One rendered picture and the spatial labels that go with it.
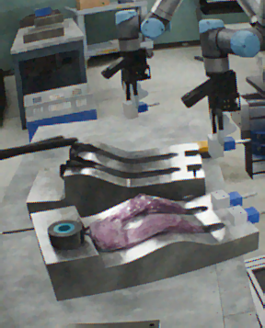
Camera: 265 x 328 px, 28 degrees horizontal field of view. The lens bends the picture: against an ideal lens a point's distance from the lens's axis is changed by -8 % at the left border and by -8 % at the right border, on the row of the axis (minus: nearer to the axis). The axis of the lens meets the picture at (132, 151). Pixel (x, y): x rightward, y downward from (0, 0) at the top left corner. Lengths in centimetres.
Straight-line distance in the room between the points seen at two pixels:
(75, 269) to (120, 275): 10
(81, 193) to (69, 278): 41
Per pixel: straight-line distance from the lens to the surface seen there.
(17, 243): 148
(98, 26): 787
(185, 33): 813
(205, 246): 124
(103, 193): 153
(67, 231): 120
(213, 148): 158
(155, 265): 122
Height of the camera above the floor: 151
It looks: 21 degrees down
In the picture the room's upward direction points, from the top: 7 degrees counter-clockwise
